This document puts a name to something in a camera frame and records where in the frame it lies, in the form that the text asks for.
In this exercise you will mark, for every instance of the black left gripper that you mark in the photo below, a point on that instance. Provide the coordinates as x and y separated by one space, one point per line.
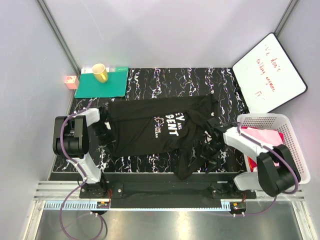
105 135

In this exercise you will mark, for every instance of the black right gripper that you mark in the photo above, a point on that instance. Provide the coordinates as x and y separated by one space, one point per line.
208 149

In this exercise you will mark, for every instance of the black t shirt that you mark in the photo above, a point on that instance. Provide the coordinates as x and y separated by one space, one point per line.
161 125

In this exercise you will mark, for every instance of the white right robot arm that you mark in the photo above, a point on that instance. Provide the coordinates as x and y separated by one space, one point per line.
276 172

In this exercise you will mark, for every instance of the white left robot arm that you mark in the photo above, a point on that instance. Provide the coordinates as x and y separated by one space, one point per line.
71 141

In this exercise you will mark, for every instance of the green book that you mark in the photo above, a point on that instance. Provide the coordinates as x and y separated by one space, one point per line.
90 87

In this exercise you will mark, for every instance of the yellow cup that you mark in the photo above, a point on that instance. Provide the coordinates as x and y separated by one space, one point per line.
100 73

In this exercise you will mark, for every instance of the pink cube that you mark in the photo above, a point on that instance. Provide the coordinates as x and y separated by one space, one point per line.
71 82

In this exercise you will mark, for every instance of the pink t shirt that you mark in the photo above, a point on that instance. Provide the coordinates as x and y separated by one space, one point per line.
262 137

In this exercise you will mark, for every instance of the white plastic laundry basket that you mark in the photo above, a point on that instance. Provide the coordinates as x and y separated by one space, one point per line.
282 124

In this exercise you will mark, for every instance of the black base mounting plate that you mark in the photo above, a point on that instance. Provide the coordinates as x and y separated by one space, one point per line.
167 191

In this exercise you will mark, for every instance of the whiteboard with red writing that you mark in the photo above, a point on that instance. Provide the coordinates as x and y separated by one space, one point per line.
267 77

